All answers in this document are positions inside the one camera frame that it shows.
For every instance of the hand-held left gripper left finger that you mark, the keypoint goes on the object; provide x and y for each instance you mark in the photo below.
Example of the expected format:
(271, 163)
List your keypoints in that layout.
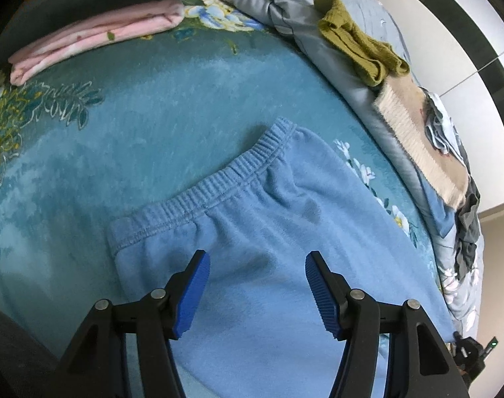
(191, 294)

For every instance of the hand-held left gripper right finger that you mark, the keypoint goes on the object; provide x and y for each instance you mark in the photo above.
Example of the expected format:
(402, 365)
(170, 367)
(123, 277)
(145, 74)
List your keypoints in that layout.
(322, 294)

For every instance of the blue sweat pants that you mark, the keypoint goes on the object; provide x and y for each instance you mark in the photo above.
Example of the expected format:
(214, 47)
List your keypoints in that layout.
(256, 224)

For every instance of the grey garment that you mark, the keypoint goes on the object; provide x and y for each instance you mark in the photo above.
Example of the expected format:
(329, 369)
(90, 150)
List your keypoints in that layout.
(467, 232)

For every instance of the blue cloth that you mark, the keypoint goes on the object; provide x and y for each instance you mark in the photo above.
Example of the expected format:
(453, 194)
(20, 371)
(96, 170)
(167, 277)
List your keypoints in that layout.
(440, 211)

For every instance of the beige fuzzy sweater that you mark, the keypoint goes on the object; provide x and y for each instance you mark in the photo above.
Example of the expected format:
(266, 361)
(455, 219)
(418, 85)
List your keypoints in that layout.
(417, 145)

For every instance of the light blue shirt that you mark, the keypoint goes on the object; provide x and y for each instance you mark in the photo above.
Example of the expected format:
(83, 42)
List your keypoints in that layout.
(442, 132)

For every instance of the green knitted sweater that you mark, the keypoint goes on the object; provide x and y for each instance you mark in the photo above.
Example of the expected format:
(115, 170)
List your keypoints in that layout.
(359, 49)

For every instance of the pink folded garment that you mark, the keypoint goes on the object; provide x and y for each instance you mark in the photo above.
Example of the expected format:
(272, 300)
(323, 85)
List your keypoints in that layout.
(90, 35)

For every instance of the grey-blue daisy print duvet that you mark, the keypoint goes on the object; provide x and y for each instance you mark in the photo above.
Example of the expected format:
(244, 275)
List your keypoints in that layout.
(285, 12)

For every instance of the white wardrobe with black stripe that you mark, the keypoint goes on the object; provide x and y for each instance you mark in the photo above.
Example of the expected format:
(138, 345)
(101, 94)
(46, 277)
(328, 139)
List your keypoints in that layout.
(442, 29)

